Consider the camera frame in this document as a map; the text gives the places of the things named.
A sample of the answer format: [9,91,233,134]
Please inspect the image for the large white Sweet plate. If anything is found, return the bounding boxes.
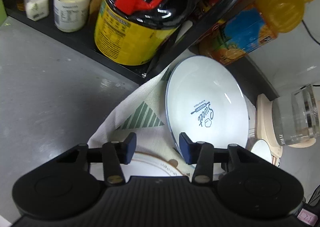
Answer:
[165,55,249,148]

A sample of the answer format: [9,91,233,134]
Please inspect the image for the small white bakery plate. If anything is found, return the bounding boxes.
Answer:
[251,140,272,163]

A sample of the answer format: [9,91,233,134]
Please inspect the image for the brown rimmed white plate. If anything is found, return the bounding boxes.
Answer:
[88,150,186,182]

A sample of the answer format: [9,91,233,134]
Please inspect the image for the patterned table cloth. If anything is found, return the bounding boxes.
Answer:
[88,65,195,177]

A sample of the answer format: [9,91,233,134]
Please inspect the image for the glass kettle on cream base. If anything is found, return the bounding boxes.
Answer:
[256,84,319,167]

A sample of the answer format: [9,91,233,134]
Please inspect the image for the black shelf rack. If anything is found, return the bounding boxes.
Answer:
[4,0,279,100]

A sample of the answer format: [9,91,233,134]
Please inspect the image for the yellow label soy sauce jug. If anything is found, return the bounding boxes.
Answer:
[94,0,199,65]

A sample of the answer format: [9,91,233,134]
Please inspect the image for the orange juice bottle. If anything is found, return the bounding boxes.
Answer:
[199,0,313,66]

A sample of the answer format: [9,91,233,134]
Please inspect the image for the black power cable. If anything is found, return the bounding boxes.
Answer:
[301,19,320,45]

